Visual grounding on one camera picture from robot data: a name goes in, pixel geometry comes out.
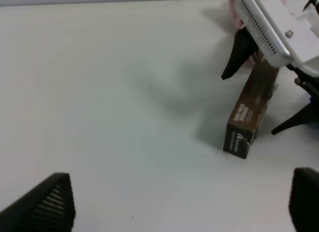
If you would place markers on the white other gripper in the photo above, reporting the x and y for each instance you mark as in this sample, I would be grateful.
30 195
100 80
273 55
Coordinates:
282 37

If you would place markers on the pink rolled towel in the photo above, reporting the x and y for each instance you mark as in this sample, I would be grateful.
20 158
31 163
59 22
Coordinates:
239 25

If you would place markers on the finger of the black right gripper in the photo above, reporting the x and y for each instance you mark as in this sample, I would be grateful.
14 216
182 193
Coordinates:
309 114

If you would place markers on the brown coffee capsule box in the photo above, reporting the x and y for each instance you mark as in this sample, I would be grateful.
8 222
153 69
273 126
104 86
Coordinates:
250 108

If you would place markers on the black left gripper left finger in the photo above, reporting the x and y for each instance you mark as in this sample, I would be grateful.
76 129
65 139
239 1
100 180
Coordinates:
48 207

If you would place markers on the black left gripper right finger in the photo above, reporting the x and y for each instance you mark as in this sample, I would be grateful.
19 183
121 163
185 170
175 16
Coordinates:
304 200

